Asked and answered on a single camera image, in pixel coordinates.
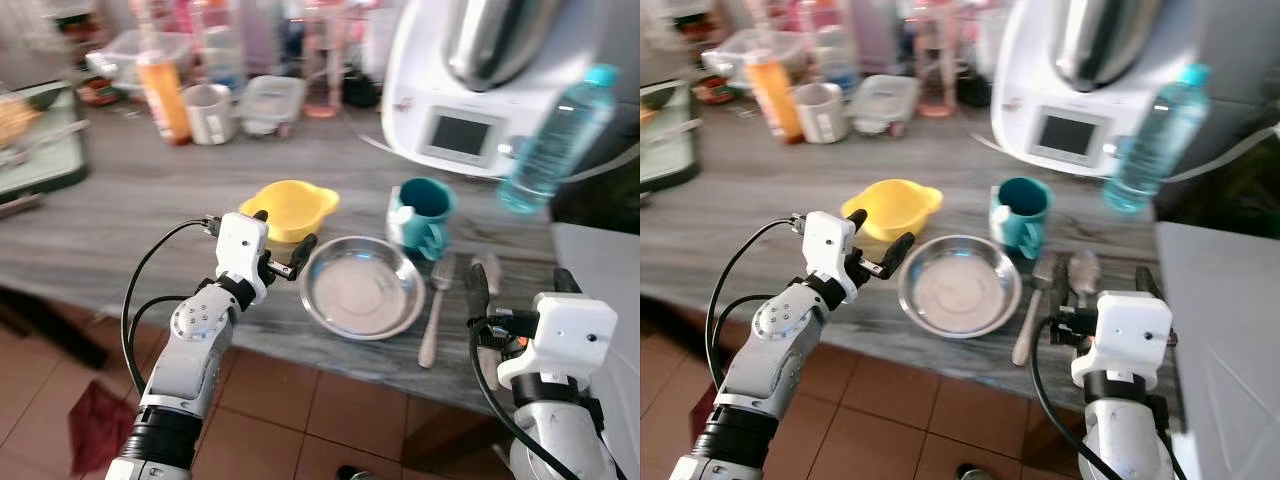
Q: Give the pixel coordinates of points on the small dish with food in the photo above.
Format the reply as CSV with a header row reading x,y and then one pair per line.
x,y
102,92

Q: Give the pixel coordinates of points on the tall pink drinking bottle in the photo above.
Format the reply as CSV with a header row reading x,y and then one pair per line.
x,y
937,60
322,60

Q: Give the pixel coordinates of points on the small clear lidded container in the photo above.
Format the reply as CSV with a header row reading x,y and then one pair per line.
x,y
885,102
272,103

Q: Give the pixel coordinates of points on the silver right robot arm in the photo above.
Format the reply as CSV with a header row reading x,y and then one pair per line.
x,y
555,440
1125,440

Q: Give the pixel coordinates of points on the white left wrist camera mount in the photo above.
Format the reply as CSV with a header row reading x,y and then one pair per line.
x,y
828,255
240,255

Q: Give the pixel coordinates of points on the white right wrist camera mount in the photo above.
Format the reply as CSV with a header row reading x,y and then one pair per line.
x,y
565,335
1130,330

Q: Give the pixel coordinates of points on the yellow plastic bowl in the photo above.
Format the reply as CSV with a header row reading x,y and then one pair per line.
x,y
890,205
285,205

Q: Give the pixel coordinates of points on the steel fork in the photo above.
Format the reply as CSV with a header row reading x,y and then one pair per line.
x,y
1030,310
435,310

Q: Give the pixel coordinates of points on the steel spoon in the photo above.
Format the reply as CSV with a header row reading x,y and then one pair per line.
x,y
495,270
1085,272

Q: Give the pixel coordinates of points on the white ceramic mug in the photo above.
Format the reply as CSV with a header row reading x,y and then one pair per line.
x,y
207,115
820,113

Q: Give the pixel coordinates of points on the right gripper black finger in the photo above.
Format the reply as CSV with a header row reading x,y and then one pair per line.
x,y
1059,288
477,295
1148,282
566,282

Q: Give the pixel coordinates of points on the black robot foot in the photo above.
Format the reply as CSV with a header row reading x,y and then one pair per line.
x,y
972,473
355,473

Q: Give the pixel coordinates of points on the teal mug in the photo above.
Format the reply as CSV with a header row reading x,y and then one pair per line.
x,y
1025,215
430,215

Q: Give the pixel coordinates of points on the clear bottle with orange cap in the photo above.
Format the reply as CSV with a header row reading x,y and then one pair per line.
x,y
825,48
220,50

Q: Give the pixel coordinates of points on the blue-capped clear water bottle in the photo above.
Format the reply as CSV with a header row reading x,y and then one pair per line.
x,y
555,145
1155,145

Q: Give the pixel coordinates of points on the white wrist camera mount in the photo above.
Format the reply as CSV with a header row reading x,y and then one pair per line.
x,y
1130,330
828,255
240,255
565,335

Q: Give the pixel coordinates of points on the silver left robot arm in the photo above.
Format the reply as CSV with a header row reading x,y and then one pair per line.
x,y
770,370
190,370

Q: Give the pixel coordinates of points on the large clear plastic box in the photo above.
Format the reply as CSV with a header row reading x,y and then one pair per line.
x,y
745,50
135,50

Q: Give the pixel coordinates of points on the orange sauce squeeze bottle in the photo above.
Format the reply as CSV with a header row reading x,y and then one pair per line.
x,y
775,100
165,105

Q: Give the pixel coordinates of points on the red cloth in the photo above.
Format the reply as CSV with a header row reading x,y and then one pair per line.
x,y
705,412
100,425

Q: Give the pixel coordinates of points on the green tray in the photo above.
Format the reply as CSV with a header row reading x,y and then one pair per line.
x,y
45,160
665,150

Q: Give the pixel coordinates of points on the round stainless steel plate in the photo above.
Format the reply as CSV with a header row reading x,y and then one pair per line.
x,y
958,290
360,290

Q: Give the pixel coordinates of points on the black fabric bag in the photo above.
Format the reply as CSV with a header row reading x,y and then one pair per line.
x,y
1210,200
600,205

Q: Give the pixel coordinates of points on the white kitchen cooking machine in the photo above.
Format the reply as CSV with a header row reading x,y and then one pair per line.
x,y
1025,80
420,80

